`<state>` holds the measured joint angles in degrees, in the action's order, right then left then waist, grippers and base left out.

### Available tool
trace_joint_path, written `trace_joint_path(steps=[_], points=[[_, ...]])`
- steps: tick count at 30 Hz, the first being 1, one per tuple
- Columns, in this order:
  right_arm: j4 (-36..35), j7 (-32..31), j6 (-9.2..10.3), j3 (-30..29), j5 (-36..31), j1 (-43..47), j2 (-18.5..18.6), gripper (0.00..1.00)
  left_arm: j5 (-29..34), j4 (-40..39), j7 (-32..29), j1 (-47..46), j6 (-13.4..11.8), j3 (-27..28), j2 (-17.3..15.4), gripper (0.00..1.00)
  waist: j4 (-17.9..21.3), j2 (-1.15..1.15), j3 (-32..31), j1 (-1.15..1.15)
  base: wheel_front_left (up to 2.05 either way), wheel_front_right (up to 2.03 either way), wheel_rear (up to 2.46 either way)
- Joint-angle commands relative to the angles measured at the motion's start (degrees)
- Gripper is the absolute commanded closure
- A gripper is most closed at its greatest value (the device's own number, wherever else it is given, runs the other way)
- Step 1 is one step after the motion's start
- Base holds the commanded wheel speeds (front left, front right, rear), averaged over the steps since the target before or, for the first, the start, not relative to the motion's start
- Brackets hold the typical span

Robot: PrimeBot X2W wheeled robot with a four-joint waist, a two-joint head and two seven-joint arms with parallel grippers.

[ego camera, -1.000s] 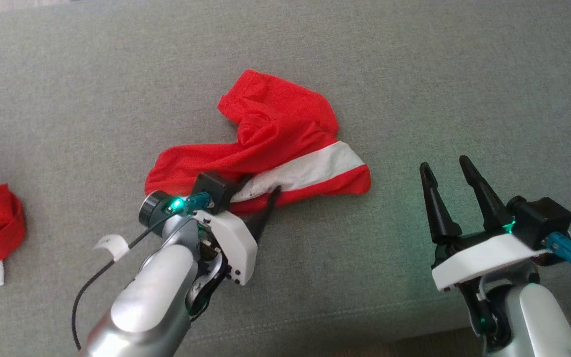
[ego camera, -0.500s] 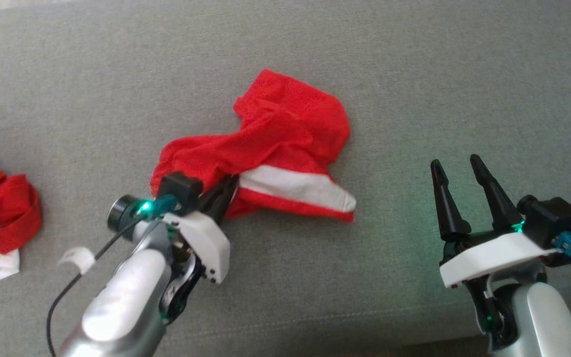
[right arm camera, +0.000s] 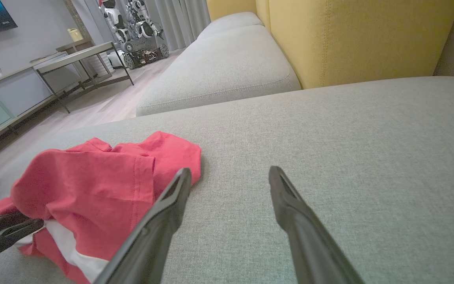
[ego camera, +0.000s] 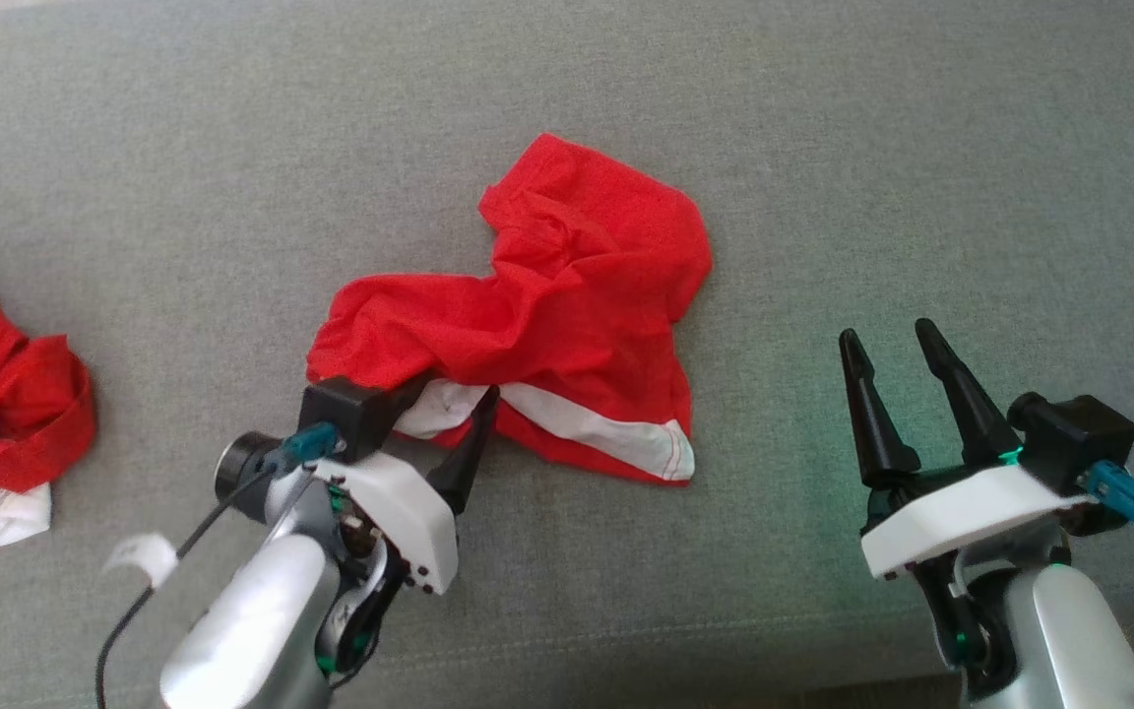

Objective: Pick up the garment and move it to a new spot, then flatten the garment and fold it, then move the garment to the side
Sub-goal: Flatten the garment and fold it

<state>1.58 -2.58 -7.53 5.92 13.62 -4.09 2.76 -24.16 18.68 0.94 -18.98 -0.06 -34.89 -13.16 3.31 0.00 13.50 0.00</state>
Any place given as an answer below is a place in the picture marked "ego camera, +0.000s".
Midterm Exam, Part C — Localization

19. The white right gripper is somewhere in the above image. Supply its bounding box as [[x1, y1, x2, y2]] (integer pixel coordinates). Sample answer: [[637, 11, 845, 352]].
[[839, 317, 1100, 582]]

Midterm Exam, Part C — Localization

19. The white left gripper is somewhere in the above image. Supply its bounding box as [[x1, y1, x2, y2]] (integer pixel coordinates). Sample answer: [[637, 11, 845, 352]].
[[316, 371, 502, 598]]

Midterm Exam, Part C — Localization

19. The red basketball jersey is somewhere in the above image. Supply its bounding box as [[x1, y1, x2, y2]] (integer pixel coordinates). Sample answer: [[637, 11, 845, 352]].
[[306, 133, 713, 485]]

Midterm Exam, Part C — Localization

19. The grey fabric sofa seat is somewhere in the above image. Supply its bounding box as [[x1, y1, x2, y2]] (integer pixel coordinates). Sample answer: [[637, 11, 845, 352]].
[[0, 0, 1134, 709]]

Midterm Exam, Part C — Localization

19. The white cable label tag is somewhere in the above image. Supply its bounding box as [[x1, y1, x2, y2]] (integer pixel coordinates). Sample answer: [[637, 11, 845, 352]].
[[102, 532, 180, 590]]

